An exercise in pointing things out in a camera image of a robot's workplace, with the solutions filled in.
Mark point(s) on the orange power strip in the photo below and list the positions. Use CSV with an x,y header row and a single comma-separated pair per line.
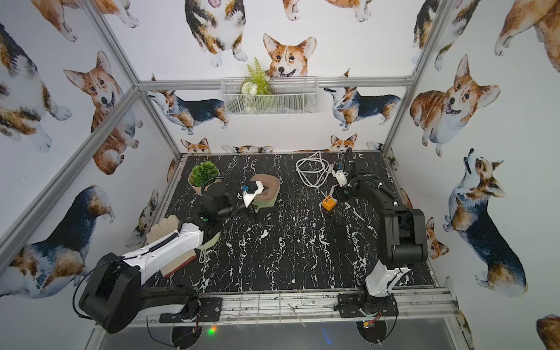
x,y
329,203

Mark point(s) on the green electronic scale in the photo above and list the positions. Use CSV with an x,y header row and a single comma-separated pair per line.
x,y
267,202

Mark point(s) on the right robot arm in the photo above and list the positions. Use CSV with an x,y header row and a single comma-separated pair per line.
x,y
401,242

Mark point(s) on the white wire mesh basket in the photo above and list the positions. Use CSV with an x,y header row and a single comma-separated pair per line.
x,y
277,96

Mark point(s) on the aluminium frame post left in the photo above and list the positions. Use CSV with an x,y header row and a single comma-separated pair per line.
x,y
105,32

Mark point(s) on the green dustpan brush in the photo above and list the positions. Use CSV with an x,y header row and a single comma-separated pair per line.
x,y
203,256

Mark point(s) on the aluminium frame post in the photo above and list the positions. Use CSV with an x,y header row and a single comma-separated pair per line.
x,y
442,19
105,32

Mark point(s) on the aluminium frame left rail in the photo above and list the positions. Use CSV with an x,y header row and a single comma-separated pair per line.
x,y
34,215

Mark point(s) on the front mounting rail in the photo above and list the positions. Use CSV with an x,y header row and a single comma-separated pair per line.
x,y
288,307

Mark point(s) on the aluminium frame post right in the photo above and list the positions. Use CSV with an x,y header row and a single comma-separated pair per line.
x,y
442,19

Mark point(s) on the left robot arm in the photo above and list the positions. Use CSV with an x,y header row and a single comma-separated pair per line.
x,y
114,292

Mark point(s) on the pink panda bowl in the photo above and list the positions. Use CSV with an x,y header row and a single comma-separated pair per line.
x,y
271,186

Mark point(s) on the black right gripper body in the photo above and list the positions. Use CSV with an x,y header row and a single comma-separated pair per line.
x,y
345,192

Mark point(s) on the aluminium frame rear rail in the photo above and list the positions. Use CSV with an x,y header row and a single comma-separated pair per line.
x,y
322,82

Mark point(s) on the artificial fern white flower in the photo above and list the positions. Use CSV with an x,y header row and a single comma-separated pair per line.
x,y
256,91

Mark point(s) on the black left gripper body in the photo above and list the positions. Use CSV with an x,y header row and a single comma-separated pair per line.
x,y
244,205

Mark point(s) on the pink pot green plant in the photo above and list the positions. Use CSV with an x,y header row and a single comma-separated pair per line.
x,y
201,174

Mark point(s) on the aluminium frame rail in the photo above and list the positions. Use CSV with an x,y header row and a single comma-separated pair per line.
x,y
34,215
322,82

